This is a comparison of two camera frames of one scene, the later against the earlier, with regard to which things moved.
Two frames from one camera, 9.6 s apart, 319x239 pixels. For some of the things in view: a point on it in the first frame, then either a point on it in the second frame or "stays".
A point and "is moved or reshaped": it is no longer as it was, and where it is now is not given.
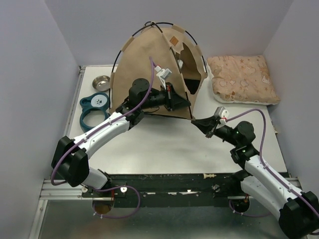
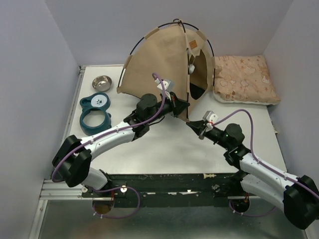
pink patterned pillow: (241, 79) stays
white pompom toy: (180, 62) -> (191, 68)
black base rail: (170, 189) stays
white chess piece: (210, 176) stays
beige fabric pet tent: (161, 53) is moved or reshaped
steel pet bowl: (101, 83) stays
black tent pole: (149, 23) -> (179, 20)
